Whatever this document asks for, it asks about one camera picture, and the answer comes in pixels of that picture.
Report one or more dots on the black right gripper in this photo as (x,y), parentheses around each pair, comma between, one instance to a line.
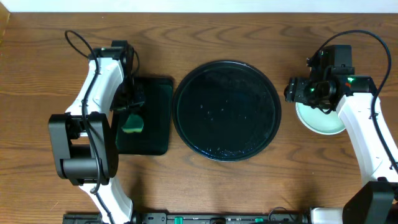
(297,87)

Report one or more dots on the black round tray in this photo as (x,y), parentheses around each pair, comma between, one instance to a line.
(226,110)

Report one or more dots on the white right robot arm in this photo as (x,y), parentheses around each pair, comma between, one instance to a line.
(354,100)

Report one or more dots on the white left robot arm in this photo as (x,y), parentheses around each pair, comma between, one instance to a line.
(83,143)

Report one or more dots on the black rectangular tray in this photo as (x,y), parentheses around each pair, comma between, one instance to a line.
(153,140)

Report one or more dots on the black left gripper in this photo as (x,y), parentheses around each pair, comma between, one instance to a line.
(128,104)

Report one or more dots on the pale green plate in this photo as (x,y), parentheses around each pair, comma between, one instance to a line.
(318,122)

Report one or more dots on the green scrub sponge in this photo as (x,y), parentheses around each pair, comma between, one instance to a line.
(134,124)

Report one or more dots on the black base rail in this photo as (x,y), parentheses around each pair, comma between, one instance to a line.
(277,215)

